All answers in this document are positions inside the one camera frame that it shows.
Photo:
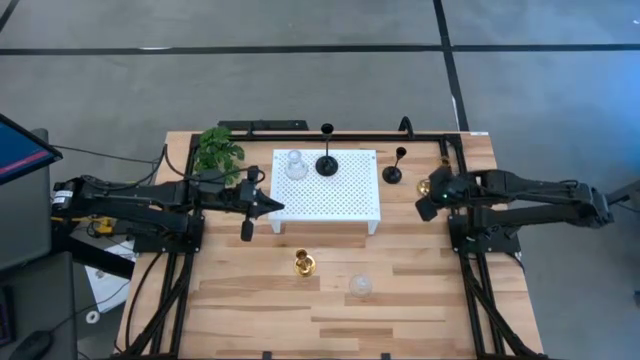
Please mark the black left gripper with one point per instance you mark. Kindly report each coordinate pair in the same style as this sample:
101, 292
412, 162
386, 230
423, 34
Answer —
250, 200

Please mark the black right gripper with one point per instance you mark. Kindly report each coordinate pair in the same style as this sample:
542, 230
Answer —
445, 190

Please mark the gold candlestick holder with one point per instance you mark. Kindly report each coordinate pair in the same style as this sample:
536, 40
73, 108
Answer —
423, 188
306, 266

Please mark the black candlestick holder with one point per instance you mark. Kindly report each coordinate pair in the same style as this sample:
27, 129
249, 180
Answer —
392, 174
326, 166

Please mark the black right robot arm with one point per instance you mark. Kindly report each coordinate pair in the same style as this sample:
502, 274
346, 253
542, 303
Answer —
540, 192

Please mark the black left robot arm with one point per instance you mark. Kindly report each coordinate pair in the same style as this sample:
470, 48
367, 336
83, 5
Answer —
150, 195

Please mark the white label sticker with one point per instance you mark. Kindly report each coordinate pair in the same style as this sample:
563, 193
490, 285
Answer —
478, 133

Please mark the white perforated shelf riser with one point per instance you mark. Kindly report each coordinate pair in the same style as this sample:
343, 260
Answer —
340, 195

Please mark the green artificial plant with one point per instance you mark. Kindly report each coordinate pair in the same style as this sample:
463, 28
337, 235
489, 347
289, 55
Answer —
217, 147

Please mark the black floor support beam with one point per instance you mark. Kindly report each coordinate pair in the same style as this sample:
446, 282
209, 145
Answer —
95, 257

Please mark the white paper sheet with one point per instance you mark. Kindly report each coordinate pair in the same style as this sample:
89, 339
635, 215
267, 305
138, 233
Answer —
107, 290

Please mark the white tape roll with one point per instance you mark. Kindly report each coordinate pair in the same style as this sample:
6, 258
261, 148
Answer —
88, 316

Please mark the grey desk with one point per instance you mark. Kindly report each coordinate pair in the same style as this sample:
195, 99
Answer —
30, 225

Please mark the computer monitor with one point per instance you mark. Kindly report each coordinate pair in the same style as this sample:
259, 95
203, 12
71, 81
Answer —
20, 150

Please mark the black computer mouse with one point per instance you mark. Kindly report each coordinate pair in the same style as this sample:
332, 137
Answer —
30, 346

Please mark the black hook bracket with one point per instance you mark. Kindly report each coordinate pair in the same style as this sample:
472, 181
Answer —
406, 119

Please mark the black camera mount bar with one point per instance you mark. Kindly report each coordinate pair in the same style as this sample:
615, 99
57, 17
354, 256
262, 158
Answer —
280, 125

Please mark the black aluminium table frame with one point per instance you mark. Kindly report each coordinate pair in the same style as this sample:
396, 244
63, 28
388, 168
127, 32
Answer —
350, 136

